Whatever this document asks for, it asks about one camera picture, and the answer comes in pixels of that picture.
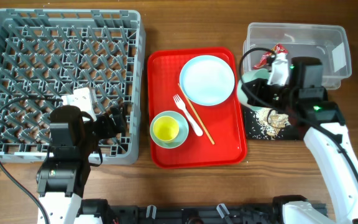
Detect red snack wrapper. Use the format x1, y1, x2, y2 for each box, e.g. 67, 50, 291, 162
253, 44, 289, 70

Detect wooden chopstick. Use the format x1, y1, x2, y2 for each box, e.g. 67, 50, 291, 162
177, 83, 215, 145

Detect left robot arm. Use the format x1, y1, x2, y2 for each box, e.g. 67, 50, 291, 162
36, 105, 126, 223

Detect white plastic fork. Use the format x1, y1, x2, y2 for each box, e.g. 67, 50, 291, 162
173, 95, 203, 136

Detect clear plastic bin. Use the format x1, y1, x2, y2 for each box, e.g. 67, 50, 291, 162
243, 22, 352, 90

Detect rice and peanut scraps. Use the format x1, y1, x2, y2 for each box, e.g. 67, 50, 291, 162
247, 108, 290, 140

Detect grey dishwasher rack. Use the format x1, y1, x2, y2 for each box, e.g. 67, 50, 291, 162
0, 9, 146, 165

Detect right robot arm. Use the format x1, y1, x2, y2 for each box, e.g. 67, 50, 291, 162
237, 57, 358, 223

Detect light blue plate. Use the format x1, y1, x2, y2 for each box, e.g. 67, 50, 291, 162
179, 55, 236, 106

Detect black waste tray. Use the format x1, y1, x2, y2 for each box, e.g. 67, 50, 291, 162
242, 106, 301, 141

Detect green bowl with leftovers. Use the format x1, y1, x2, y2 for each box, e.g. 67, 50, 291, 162
236, 68, 270, 111

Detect yellow plastic cup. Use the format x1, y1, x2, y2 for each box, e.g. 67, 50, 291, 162
152, 116, 180, 142

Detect light blue bowl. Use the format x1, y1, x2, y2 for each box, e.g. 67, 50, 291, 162
150, 111, 189, 149

